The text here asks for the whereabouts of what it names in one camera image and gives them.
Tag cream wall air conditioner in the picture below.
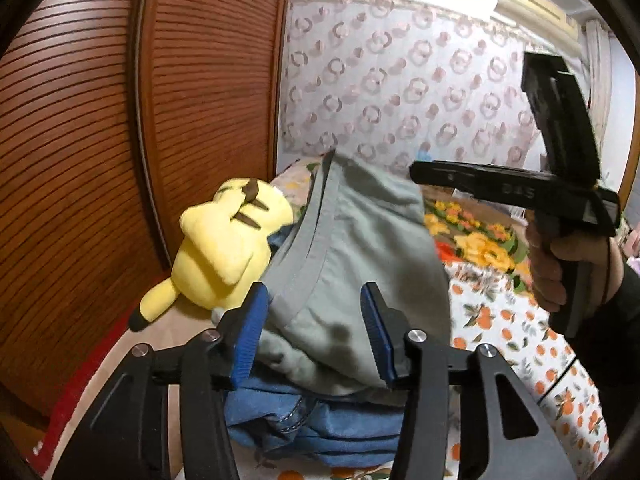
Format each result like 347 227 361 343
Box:
492 0 585 56

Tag yellow plush toy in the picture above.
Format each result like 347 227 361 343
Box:
129 176 295 332

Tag ring pattern curtain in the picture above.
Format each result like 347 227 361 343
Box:
280 0 591 176

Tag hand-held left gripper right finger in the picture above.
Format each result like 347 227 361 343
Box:
361 282 576 480

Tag orange fruit print bed sheet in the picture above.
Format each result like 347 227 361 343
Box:
255 260 616 480

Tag wooden louvered wardrobe door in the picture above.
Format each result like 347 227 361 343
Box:
0 0 166 416
135 0 293 271

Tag grey-green pants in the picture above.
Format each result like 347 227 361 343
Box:
260 150 453 396

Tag red floor mat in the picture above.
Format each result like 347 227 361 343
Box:
30 305 136 466

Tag person's right hand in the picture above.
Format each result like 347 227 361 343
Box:
527 230 626 315

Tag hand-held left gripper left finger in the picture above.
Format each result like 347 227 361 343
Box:
52 282 271 480

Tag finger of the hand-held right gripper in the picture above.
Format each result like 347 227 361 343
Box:
410 161 483 196

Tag white sheer curtain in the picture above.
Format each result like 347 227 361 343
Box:
582 17 616 176

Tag folded blue jeans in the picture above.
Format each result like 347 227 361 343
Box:
222 220 411 468

